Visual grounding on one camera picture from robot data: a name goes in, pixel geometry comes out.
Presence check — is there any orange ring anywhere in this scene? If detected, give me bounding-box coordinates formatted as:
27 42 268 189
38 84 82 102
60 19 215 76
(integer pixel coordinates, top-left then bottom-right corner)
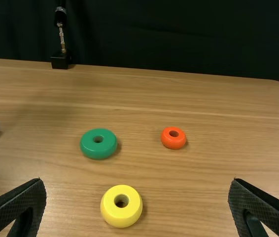
160 126 187 150

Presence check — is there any dark green ring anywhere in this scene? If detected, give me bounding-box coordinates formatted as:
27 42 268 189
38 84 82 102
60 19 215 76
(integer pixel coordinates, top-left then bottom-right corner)
79 128 118 160

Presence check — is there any yellow ring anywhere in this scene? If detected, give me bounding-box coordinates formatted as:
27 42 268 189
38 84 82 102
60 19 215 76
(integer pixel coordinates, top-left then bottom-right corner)
100 184 143 228

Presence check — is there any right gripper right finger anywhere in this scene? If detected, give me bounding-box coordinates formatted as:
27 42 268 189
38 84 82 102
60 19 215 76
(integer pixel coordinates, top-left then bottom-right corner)
228 178 279 237

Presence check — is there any black clamp stand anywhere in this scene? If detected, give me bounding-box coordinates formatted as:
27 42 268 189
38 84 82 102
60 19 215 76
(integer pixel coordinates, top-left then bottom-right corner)
50 6 72 70

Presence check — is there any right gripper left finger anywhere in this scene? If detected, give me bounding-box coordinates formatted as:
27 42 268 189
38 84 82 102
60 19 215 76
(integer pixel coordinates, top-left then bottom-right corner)
0 178 47 237

